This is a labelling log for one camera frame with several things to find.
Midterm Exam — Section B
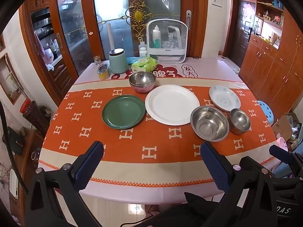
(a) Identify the cardboard box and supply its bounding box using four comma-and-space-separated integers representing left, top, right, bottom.
272, 112, 301, 142

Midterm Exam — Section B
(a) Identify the dark wicker basket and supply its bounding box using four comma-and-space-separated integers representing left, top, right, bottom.
22, 100, 51, 135

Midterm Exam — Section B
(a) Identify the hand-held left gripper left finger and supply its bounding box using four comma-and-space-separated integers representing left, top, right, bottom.
25, 141, 105, 227

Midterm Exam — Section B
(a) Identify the wooden wall cabinet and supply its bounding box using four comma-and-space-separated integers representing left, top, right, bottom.
239, 0, 303, 123

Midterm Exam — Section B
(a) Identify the blue plastic stool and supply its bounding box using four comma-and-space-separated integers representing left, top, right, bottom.
257, 100, 274, 124

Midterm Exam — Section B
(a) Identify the pink steel-lined bowl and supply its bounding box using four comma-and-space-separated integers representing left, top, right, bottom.
129, 71, 157, 94

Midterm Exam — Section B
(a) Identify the white bottle in cabinet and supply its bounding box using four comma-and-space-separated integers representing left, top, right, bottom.
152, 25, 161, 48

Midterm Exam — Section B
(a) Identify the dark entrance door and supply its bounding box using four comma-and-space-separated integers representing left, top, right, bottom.
233, 0, 256, 63

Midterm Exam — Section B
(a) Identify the mint canister with dark lid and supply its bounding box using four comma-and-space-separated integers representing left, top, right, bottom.
109, 48, 129, 74

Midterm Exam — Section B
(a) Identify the glass sliding door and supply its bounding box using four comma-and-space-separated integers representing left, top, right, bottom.
48, 0, 105, 76
92, 0, 209, 59

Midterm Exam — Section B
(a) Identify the white roll tube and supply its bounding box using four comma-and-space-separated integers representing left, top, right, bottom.
106, 24, 116, 52

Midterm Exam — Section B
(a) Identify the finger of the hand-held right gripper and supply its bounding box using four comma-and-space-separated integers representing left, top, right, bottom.
269, 145, 303, 182

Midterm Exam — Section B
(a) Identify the person's dark clothing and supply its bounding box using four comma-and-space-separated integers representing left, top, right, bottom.
142, 191, 226, 227

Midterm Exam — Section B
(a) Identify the green plate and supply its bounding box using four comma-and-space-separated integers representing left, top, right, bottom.
102, 95, 146, 130

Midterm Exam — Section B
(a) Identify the black bag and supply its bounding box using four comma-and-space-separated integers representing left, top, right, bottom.
7, 126, 24, 155

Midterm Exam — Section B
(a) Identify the wooden kitchen cabinet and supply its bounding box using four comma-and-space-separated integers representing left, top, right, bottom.
19, 0, 80, 106

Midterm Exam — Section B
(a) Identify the black cable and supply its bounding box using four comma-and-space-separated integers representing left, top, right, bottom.
0, 102, 29, 194

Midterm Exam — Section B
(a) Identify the white bottle sterilizer cabinet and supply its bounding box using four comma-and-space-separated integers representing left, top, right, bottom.
146, 19, 188, 63

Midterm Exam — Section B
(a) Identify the blue sofa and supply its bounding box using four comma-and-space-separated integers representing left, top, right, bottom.
271, 161, 299, 179

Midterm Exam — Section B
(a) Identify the blue patterned plate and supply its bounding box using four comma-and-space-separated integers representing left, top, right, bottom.
209, 85, 241, 113

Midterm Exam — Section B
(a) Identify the small steel bowl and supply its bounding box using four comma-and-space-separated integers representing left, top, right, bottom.
228, 108, 251, 135

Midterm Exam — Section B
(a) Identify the large steel bowl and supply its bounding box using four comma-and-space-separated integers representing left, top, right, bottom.
190, 106, 230, 142

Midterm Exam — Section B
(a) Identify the gold door ornament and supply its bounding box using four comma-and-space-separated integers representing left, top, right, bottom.
121, 0, 152, 43

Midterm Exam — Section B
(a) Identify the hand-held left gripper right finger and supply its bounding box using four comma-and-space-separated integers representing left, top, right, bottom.
199, 142, 280, 227

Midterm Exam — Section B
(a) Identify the pink plastic stool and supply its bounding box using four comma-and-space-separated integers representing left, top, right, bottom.
276, 137, 288, 152

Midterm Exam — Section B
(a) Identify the large white plate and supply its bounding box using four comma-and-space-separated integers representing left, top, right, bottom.
145, 85, 201, 126

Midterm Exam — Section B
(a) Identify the green tissue pack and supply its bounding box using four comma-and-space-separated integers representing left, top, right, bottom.
131, 57, 158, 72

